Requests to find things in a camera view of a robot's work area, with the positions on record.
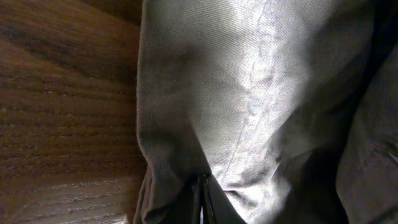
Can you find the grey shorts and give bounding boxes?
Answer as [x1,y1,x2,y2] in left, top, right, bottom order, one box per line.
[133,0,397,223]

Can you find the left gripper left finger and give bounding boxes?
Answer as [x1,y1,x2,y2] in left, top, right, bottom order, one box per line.
[161,176,201,224]

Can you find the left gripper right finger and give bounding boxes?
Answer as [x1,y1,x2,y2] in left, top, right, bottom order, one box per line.
[201,175,246,224]

